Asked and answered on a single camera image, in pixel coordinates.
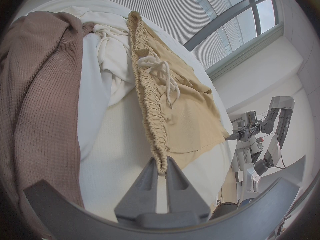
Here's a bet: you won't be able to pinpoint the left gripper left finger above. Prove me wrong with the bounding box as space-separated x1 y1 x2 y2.
114 156 160 219

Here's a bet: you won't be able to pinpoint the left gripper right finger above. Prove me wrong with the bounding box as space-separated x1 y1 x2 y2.
165 156 210 220

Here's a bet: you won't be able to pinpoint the tan shorts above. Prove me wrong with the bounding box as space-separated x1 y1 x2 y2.
126 10 230 177

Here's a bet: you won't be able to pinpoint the bed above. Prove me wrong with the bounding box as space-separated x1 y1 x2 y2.
15 0 238 222

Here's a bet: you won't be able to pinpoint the pale grey garment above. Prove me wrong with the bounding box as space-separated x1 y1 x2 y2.
79 34 113 161

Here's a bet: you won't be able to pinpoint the window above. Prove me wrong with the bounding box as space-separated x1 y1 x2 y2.
105 0 278 69

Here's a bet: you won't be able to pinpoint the brown garment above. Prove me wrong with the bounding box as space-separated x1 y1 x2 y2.
0 11 84 234

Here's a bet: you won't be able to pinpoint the cream garment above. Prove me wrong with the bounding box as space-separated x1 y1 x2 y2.
62 6 137 107

